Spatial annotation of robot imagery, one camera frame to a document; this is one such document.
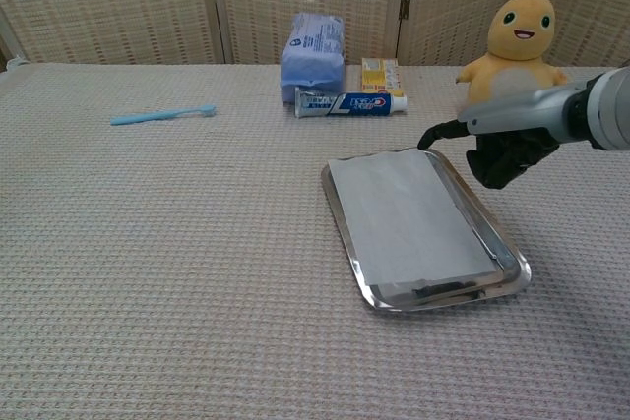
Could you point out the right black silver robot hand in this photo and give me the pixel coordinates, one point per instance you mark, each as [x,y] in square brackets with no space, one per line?
[517,112]

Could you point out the stainless steel tray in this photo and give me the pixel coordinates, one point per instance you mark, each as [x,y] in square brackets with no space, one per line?
[509,270]

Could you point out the yellow plush toy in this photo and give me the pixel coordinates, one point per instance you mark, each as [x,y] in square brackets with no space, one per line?
[522,46]

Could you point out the yellow cardboard box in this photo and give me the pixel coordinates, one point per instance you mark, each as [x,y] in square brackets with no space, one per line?
[379,77]

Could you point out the brass screen hinge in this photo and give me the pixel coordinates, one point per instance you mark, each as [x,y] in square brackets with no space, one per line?
[404,7]

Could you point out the blue white toothpaste tube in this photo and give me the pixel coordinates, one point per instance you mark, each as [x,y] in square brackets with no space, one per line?
[354,105]

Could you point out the blue tissue pack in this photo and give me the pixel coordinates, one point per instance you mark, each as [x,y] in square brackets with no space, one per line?
[312,56]

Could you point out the light blue toothbrush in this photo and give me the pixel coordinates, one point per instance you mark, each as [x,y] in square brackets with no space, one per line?
[157,115]

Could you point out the beige woven table cloth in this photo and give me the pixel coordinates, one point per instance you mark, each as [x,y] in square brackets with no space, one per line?
[172,253]

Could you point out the woven folding screen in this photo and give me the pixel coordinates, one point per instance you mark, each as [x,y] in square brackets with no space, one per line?
[123,2]

